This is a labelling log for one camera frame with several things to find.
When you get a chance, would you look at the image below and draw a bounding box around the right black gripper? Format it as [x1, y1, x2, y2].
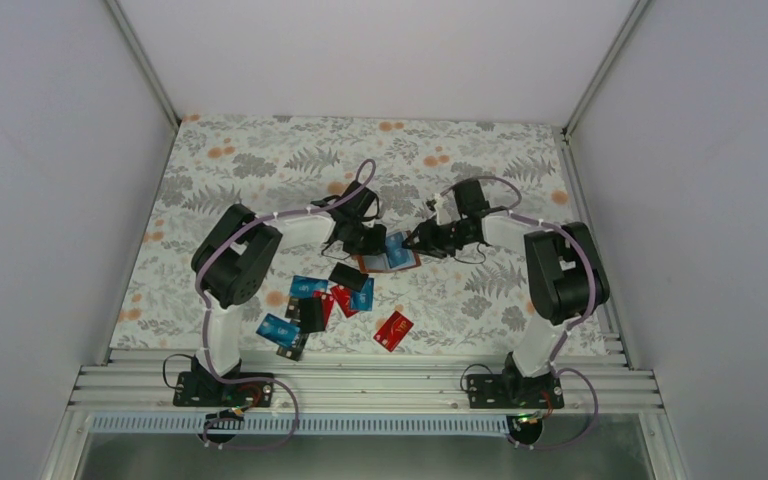
[402, 218, 474, 259]

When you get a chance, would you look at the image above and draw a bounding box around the brown leather card holder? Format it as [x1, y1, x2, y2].
[356, 231, 421, 273]

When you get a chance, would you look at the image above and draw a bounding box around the blue card bottom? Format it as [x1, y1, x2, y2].
[385, 232, 416, 270]

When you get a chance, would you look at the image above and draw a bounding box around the blue card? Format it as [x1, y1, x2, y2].
[289, 275, 329, 299]
[385, 232, 416, 270]
[349, 277, 374, 311]
[256, 314, 300, 348]

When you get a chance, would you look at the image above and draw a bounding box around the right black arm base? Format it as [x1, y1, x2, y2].
[465, 373, 565, 410]

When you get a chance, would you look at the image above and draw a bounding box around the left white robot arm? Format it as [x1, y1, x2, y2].
[191, 181, 386, 405]

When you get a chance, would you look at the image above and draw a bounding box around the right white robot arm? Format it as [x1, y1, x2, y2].
[402, 176, 610, 407]

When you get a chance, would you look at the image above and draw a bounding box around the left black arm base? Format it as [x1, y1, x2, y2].
[172, 370, 275, 408]

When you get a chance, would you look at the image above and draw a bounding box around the black card top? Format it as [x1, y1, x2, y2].
[328, 262, 369, 292]

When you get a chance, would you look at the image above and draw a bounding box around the red card centre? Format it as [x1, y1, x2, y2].
[330, 285, 358, 318]

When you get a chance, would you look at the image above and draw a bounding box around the blue card centre right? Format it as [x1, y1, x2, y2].
[349, 277, 374, 311]

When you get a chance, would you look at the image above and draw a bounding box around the red card under black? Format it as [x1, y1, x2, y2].
[314, 291, 335, 331]

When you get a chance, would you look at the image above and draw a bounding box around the blue card upper left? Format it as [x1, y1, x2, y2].
[289, 275, 329, 299]

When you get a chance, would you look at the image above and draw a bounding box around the black card centre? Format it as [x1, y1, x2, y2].
[298, 297, 326, 334]

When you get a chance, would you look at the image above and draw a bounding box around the black VIP card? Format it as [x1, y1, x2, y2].
[285, 297, 301, 325]

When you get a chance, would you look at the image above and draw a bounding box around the red VIP card right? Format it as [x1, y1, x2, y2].
[373, 311, 414, 352]

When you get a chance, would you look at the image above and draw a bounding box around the blue card lower left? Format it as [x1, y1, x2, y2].
[256, 314, 300, 348]

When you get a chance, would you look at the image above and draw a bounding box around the black card bottom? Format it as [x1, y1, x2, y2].
[276, 334, 309, 362]

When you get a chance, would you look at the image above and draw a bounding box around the floral patterned table mat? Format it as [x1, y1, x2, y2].
[111, 115, 574, 356]

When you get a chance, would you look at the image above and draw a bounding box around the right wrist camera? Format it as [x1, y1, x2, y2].
[426, 194, 460, 225]

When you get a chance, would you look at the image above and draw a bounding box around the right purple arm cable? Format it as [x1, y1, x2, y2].
[438, 174, 601, 452]

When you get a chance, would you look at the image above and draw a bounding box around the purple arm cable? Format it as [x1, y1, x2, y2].
[438, 174, 601, 452]
[194, 158, 379, 453]

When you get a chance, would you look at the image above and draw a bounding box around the aluminium rail frame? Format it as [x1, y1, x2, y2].
[69, 349, 664, 414]

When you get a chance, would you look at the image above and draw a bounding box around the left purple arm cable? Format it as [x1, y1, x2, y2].
[194, 158, 379, 453]

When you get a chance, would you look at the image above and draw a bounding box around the slotted grey cable duct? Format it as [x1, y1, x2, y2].
[89, 412, 508, 437]

